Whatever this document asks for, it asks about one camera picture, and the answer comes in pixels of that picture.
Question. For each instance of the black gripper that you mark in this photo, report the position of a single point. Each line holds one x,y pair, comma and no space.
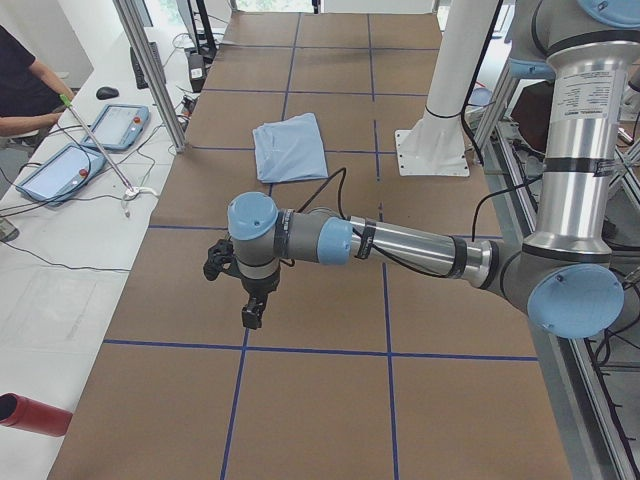
259,285

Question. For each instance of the light blue t-shirt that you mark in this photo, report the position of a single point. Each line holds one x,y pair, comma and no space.
290,150

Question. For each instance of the blue teach pendant far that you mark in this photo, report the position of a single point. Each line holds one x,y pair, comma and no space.
119,125

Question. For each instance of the blue teach pendant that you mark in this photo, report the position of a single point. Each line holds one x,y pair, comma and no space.
59,178
119,125

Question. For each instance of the blue teach pendant near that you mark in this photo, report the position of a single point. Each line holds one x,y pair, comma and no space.
59,178

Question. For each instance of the red bottle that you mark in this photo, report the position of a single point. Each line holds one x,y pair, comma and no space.
26,414

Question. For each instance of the black computer mouse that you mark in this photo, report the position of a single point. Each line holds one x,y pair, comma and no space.
106,93

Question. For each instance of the metal rod with green tip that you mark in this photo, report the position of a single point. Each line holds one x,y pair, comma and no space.
130,191

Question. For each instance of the person in black shirt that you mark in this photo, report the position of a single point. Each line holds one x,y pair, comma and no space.
30,91

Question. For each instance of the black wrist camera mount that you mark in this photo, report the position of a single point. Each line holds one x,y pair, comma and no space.
221,259

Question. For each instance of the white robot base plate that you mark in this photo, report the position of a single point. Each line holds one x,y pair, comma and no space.
435,145

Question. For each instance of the aluminium frame post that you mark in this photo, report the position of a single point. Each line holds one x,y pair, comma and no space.
135,32

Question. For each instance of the aluminium frame rail structure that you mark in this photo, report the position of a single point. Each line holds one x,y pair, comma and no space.
559,275

